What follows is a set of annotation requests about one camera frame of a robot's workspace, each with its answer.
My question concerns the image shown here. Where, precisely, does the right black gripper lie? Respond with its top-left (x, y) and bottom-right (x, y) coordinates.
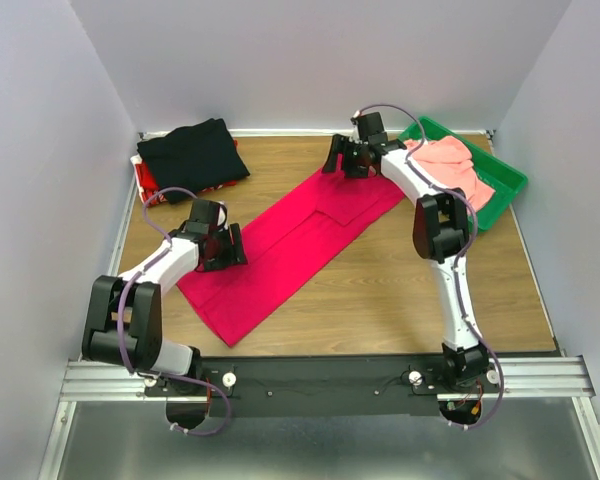
top-left (319, 135), bottom-right (367, 181)

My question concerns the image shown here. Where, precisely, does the magenta t shirt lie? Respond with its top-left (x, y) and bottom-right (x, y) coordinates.
top-left (178, 172), bottom-right (404, 347)

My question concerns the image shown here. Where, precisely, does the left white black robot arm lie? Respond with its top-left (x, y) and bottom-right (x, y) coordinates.
top-left (81, 199), bottom-right (247, 395)

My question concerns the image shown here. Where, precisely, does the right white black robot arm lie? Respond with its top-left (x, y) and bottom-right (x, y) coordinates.
top-left (322, 105), bottom-right (489, 392)

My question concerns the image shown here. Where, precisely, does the black folded t shirt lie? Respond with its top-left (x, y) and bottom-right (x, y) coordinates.
top-left (136, 119), bottom-right (250, 206)

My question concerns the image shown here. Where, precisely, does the salmon pink t shirt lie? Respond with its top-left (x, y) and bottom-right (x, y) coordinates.
top-left (414, 135), bottom-right (495, 211)

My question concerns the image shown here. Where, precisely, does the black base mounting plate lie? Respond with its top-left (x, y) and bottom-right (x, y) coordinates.
top-left (145, 354), bottom-right (499, 424)

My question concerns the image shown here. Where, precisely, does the green plastic bin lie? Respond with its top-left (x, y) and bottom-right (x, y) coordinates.
top-left (419, 116), bottom-right (528, 232)

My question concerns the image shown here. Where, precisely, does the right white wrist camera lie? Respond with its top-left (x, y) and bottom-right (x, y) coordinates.
top-left (351, 112), bottom-right (361, 132)

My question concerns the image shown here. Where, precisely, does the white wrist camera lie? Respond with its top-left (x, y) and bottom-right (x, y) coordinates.
top-left (217, 202), bottom-right (228, 229)
top-left (351, 112), bottom-right (361, 132)

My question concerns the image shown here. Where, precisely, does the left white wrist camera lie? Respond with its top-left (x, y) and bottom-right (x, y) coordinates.
top-left (217, 202), bottom-right (228, 229)

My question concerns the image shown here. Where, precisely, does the aluminium frame rail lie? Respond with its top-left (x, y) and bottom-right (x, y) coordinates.
top-left (60, 357), bottom-right (595, 402)

